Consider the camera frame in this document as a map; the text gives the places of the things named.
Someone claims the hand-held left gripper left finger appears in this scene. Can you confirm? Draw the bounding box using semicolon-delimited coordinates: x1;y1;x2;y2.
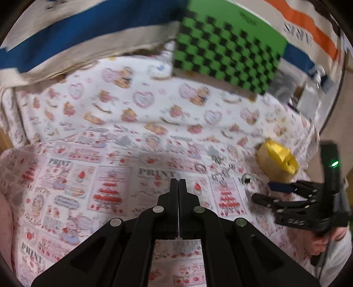
31;178;180;287

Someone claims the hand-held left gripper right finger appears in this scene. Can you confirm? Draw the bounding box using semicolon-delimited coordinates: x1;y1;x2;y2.
179;179;322;287

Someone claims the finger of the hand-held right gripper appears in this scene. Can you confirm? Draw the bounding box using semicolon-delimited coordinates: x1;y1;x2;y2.
251;193;315;215
267;180;322;201

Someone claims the gold octagonal box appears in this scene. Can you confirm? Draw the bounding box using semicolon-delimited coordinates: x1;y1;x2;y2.
255;139;300;184

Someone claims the pile of small jewelry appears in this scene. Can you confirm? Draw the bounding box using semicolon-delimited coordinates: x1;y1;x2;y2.
193;153;240;185

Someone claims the person's right forearm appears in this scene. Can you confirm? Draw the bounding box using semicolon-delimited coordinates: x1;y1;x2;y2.
314;236;349;287

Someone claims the person's right hand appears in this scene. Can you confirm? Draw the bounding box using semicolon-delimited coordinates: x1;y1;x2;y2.
302;227;348;258

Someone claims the yellow cloth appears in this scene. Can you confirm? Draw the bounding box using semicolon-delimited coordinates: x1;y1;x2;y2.
263;140;299;174

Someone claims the bear printed cloth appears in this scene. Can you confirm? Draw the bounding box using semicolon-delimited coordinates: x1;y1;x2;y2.
0;51;320;177

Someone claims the clear spray bottle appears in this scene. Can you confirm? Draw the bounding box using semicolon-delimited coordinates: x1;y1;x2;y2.
297;66;335;119

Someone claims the clear plastic tub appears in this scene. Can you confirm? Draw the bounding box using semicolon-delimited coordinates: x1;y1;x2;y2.
272;79;300;107

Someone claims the wooden board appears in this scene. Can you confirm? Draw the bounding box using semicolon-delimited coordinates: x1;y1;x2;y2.
306;33;353;194

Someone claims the green checkered tissue box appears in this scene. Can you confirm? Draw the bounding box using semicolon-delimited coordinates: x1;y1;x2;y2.
171;0;289;96

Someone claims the striped hanging cloth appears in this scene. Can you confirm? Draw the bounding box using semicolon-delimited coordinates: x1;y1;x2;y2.
0;0;345;89

